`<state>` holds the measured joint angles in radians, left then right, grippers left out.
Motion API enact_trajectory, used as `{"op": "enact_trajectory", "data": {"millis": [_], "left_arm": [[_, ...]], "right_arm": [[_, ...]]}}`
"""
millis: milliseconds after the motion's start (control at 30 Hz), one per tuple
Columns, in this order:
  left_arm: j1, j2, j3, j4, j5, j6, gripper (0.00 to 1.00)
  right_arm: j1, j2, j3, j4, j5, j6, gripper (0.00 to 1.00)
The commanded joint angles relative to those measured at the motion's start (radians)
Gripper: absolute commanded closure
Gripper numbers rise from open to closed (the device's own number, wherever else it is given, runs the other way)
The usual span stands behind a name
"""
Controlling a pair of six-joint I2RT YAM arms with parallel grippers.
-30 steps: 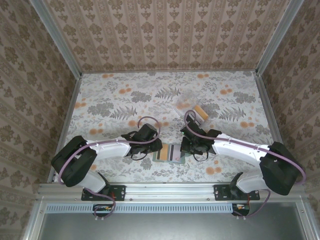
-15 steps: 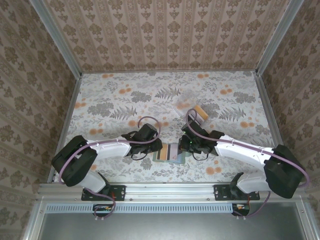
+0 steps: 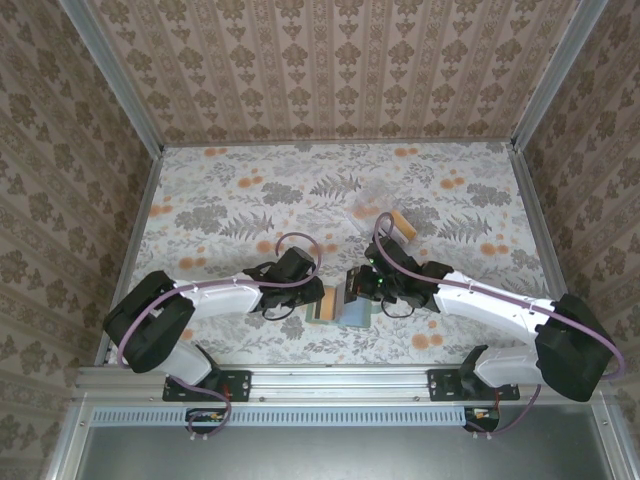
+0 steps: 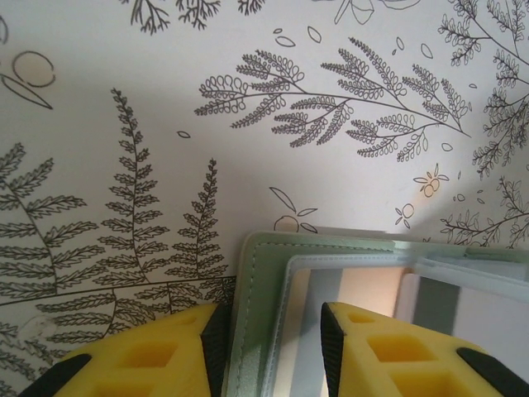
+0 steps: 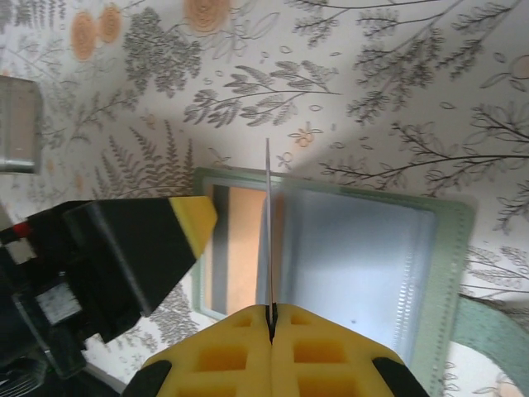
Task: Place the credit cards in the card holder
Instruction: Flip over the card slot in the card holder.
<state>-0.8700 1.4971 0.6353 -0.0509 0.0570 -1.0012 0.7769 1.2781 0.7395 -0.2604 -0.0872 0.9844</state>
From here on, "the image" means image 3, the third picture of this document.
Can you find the floral table cover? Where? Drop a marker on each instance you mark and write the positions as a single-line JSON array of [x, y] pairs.
[[225, 175]]

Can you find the grey metal panel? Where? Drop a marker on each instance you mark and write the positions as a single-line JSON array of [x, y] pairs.
[[325, 455]]

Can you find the pale grey credit card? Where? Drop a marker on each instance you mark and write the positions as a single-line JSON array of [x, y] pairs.
[[342, 302]]

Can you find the aluminium table side rail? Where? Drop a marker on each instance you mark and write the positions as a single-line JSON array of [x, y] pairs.
[[549, 250], [134, 250]]

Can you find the aluminium front rail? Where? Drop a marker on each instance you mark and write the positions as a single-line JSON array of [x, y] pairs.
[[340, 382]]

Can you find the aluminium table back rail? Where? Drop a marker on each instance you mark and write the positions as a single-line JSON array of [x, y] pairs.
[[340, 143]]

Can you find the black controller board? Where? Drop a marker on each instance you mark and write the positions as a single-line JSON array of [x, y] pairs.
[[202, 415], [482, 415]]

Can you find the clear acrylic card box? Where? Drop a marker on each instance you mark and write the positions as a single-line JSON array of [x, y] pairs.
[[370, 197]]

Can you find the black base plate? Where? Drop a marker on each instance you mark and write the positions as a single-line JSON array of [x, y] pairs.
[[442, 385], [240, 385]]

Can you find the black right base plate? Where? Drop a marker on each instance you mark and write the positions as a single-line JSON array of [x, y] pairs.
[[442, 385]]

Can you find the aluminium frame post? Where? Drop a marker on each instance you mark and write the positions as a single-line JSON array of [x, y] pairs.
[[117, 75], [555, 75]]

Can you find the orange card stack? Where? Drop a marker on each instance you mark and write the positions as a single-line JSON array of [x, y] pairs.
[[404, 227]]

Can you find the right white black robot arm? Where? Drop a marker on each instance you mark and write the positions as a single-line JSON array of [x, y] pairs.
[[490, 305]]

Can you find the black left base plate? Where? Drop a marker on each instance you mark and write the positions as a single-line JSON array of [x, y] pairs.
[[240, 385]]

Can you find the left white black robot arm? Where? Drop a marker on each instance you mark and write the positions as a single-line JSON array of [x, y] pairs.
[[220, 300]]

